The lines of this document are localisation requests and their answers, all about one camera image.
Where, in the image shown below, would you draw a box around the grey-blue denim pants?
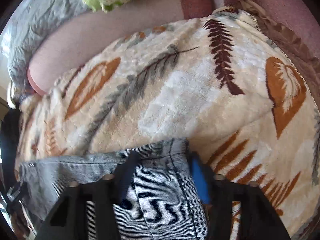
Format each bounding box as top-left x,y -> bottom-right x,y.
19,139 -> 207,239

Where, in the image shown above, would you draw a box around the black jacket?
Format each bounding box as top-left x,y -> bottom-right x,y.
1,109 -> 21,190

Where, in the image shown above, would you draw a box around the cream leaf-pattern fleece blanket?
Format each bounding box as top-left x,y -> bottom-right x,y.
16,7 -> 319,239

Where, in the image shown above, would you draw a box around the grey quilted cover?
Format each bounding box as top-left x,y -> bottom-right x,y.
1,0 -> 90,100

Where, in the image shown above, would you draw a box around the pink sofa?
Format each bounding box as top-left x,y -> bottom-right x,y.
27,0 -> 319,95

